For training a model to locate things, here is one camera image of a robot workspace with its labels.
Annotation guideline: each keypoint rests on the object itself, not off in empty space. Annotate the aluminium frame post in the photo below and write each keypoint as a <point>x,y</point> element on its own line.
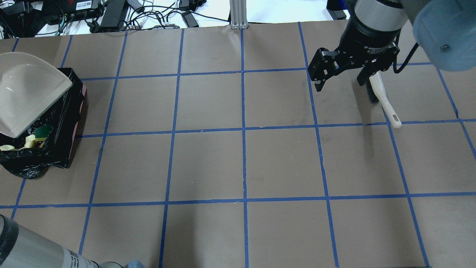
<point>238,14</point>

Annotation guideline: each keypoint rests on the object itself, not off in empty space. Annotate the beige plastic dustpan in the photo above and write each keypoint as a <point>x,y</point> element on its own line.
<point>28,87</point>

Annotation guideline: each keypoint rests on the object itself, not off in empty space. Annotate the bin with black bag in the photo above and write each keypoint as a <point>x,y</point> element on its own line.
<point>55,151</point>

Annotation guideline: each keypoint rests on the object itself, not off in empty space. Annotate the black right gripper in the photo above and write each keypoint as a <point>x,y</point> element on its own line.
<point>369,40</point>

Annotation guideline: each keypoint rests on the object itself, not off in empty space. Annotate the beige hand brush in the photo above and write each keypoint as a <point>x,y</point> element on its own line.
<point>377,93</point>

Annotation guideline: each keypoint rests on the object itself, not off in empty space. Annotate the yellow sponge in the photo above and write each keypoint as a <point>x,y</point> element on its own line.
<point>42,133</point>

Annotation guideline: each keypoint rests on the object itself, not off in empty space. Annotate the black power adapter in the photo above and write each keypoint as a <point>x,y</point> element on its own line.
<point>337,14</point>

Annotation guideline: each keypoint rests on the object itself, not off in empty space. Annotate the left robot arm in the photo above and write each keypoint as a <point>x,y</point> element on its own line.
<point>22,248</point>

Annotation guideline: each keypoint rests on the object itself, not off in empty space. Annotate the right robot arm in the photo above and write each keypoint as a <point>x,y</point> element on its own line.
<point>444,29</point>

